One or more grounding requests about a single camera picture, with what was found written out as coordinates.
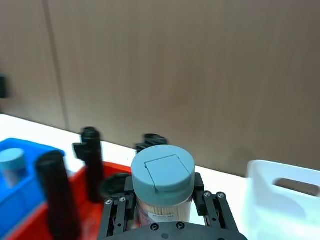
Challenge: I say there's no white plastic bin with handle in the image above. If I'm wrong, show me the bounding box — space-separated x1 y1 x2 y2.
245 159 320 240

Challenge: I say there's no blue plastic bin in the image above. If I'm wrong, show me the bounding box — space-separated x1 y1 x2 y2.
0 137 67 227

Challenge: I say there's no small black plastic part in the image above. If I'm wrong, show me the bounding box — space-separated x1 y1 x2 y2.
134 133 169 154

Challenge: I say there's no slim black ribbed cylinder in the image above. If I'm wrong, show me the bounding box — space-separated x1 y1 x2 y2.
72 126 106 204

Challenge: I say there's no jar with light blue lid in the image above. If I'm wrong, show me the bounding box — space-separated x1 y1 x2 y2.
0 147 29 189

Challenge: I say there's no round black knob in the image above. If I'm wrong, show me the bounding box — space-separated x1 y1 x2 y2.
100 172 129 201

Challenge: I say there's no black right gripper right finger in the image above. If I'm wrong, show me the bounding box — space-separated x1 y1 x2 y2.
192 172 239 232

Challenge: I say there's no thick black ribbed cylinder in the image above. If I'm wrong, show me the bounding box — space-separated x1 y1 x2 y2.
35 150 83 240

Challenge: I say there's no red plastic bin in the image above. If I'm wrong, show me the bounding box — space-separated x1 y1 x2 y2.
0 161 134 240

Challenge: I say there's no toothpick jar with grey-blue lid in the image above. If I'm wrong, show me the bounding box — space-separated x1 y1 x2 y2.
131 144 196 229

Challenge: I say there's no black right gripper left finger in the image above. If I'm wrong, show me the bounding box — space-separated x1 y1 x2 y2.
99 175 138 240

